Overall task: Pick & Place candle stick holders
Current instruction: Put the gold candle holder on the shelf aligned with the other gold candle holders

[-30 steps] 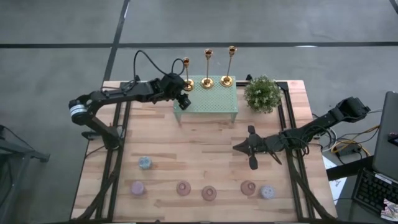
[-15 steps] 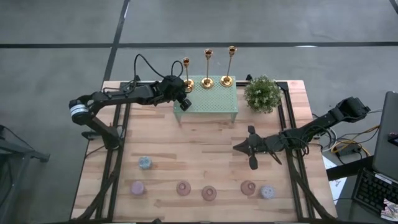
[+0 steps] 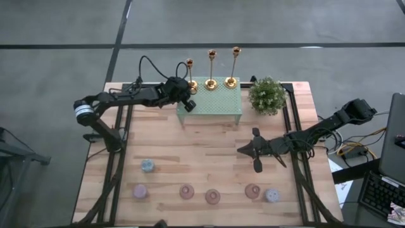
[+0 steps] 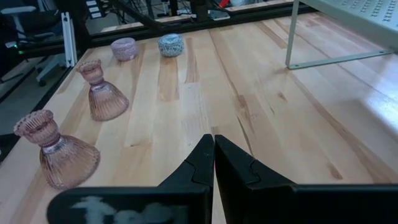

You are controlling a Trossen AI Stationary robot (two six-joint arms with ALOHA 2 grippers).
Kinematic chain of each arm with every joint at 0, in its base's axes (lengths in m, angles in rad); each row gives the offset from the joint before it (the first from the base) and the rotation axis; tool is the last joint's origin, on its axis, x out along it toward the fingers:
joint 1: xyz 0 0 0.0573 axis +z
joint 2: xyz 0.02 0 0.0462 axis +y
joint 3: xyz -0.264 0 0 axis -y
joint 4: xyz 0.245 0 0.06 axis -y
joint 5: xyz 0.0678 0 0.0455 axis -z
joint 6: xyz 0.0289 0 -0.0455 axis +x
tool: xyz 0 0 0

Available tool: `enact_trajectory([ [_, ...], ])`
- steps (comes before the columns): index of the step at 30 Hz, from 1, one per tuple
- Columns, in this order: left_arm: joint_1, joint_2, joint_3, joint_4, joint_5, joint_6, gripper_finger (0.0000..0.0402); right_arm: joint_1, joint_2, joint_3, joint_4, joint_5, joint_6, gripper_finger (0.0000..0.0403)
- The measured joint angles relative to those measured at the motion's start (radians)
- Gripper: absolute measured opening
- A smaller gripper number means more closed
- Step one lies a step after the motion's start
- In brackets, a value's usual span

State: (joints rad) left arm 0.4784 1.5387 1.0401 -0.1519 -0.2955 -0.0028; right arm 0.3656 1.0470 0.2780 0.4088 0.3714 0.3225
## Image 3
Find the tall gold candlestick holder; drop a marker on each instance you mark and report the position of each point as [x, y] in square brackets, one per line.
[231, 82]

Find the black keyboard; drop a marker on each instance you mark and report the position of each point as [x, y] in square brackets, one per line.
[379, 193]

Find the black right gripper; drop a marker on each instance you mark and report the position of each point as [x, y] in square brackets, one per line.
[265, 147]

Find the blue patterned candle tin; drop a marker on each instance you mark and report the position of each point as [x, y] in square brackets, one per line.
[147, 165]

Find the colourful printed card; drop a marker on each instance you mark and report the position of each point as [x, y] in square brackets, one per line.
[397, 213]

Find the dark grey metal stand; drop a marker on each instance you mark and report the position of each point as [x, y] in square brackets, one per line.
[19, 158]

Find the pink patterned candle tin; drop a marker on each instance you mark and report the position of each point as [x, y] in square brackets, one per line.
[140, 191]

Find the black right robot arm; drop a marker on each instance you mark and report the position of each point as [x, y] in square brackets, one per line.
[332, 122]

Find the grey laptop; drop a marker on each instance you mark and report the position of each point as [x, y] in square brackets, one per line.
[394, 139]

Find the black aluminium table frame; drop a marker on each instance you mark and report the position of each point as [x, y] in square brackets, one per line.
[152, 85]

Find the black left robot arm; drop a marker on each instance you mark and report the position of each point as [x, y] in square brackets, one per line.
[126, 95]

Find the green potted plant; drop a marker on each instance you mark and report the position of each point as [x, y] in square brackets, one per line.
[267, 95]

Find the medium gold candlestick holder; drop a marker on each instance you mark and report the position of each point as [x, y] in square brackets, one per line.
[210, 84]

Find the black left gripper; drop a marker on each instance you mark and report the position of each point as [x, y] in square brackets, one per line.
[177, 88]

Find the short gold candlestick holder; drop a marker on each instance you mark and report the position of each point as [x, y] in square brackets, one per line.
[193, 86]

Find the green perforated metal shelf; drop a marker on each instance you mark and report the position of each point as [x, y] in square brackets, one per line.
[218, 101]

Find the white purple patterned candle tin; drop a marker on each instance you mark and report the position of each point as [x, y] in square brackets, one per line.
[272, 195]

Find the pink ribbed glass candle holder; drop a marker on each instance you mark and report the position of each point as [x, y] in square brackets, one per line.
[186, 192]
[252, 191]
[212, 196]

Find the black power box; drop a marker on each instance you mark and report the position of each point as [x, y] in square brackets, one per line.
[356, 153]

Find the white paper sheet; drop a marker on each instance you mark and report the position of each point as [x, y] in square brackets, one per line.
[343, 187]

